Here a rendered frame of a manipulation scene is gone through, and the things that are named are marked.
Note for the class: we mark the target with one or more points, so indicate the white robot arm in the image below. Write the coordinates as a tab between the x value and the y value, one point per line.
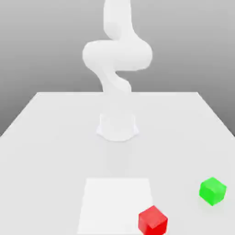
117	55

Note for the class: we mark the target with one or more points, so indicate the small red cube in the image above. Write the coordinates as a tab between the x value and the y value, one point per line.
152	221

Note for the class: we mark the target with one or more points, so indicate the small green cube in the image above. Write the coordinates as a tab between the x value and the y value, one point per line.
212	191

